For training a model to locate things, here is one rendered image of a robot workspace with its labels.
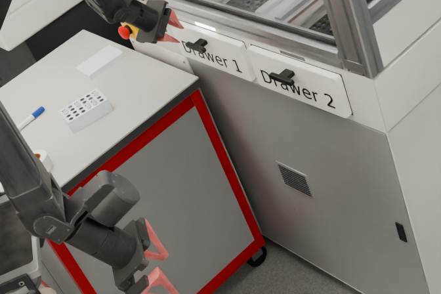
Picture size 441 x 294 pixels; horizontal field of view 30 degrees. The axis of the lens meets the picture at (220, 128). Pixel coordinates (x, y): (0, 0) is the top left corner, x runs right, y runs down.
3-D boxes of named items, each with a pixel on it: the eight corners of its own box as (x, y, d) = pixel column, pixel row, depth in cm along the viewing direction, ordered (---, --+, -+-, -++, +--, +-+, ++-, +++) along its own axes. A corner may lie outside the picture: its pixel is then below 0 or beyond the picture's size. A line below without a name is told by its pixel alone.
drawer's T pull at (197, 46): (203, 54, 202) (202, 49, 201) (186, 47, 208) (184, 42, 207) (214, 46, 204) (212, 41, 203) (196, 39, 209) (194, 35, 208)
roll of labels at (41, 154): (42, 157, 216) (35, 146, 214) (58, 163, 212) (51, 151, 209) (23, 176, 213) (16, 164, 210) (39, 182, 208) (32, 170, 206)
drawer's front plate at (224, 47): (252, 82, 200) (238, 46, 194) (182, 55, 221) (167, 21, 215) (257, 78, 201) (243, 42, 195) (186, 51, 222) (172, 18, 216)
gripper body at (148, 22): (170, 2, 190) (147, -10, 185) (158, 44, 189) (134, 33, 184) (153, 2, 194) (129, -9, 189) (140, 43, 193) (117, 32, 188)
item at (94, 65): (90, 80, 239) (88, 75, 238) (77, 71, 246) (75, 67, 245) (125, 56, 243) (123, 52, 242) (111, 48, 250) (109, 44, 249)
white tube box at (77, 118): (73, 134, 220) (67, 123, 218) (63, 121, 227) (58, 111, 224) (113, 109, 223) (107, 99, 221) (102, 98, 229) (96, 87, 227)
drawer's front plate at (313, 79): (347, 119, 178) (335, 79, 171) (259, 84, 199) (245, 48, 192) (352, 115, 178) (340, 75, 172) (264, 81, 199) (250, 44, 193)
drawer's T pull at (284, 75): (291, 87, 179) (290, 82, 179) (269, 79, 185) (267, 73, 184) (302, 77, 181) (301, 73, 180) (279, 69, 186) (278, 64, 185)
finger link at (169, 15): (194, 20, 195) (166, 5, 189) (186, 48, 194) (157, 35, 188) (175, 19, 200) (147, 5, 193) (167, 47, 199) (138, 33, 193)
